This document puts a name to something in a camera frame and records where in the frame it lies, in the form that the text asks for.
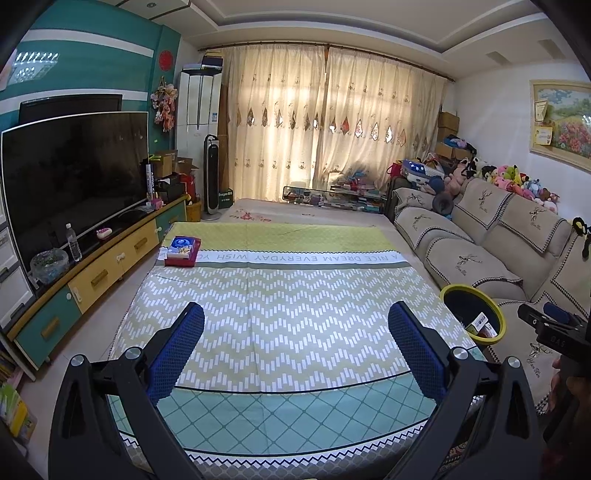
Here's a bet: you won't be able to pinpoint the beige sofa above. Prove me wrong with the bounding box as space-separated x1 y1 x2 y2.
388 178 591 416

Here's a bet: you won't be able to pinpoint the patterned rug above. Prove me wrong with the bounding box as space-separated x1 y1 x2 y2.
436 434 485 480

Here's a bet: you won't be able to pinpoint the white drawer unit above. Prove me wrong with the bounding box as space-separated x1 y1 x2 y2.
0 212 35 330

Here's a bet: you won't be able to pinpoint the black yellow plush toy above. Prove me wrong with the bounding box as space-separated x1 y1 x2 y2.
573 217 591 257

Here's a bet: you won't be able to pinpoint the floral mattress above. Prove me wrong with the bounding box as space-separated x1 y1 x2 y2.
231 198 393 227

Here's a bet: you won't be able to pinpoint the framed wall picture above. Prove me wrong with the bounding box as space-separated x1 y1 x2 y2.
529 79 591 160

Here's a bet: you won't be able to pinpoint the star print pillow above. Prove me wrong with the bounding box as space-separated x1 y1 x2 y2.
401 159 430 181

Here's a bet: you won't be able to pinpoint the curtain rod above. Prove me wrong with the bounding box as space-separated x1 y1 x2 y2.
198 42 455 83

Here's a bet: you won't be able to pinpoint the hanging flower decoration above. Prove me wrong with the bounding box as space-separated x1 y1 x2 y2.
150 76 178 132

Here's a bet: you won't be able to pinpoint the teal yellow television cabinet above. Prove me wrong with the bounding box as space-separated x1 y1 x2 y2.
8 196 188 370

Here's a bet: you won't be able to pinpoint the pile of books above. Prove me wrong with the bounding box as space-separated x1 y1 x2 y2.
283 178 387 214

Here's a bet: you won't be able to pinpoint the row of plush toys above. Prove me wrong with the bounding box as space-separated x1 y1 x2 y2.
455 157 561 215

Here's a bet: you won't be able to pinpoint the chevron patterned tablecloth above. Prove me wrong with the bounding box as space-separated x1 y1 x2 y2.
106 222 490 476

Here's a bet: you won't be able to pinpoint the person's right hand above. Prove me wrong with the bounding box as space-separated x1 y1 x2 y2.
566 367 591 417

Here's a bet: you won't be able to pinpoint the open cardboard boxes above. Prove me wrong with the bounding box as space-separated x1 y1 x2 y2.
150 150 199 185

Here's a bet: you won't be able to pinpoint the glass ashtray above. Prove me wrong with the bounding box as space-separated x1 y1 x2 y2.
30 248 70 284

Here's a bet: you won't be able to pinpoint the black bin yellow rim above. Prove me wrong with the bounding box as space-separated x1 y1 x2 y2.
438 284 507 348

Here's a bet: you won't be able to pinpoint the clear wall hook rack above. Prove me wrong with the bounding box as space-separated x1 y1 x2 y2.
9 52 61 86

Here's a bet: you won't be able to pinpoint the large flat television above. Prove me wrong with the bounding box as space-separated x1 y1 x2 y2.
0 111 149 266

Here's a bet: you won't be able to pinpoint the cream embroidered curtain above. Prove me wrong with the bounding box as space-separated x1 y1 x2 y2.
222 44 329 201
318 46 448 185

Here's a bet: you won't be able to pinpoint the small flat television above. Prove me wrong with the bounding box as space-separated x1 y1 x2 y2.
18 93 123 125

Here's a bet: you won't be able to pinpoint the shelf of books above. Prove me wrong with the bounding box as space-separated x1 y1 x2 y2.
0 332 38 446

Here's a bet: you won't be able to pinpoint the white standing air conditioner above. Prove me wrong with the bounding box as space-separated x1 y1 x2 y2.
176 67 223 204

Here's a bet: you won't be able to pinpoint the red tissue box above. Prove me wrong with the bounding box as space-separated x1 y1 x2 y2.
164 235 202 268

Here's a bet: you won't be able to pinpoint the clear water bottle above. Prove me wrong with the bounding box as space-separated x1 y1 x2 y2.
65 224 83 263

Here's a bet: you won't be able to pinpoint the black tower fan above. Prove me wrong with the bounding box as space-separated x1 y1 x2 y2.
202 134 221 222

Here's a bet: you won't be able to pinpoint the cardboard box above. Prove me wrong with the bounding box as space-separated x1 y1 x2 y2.
436 111 460 139
434 141 469 160

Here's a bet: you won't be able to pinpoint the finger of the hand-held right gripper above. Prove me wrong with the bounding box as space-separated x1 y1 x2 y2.
517 303 561 335
544 302 575 325

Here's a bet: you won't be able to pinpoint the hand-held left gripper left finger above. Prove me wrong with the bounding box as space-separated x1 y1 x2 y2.
47 301 222 480

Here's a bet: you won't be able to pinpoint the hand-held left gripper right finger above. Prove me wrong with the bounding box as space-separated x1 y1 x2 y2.
383 301 541 480

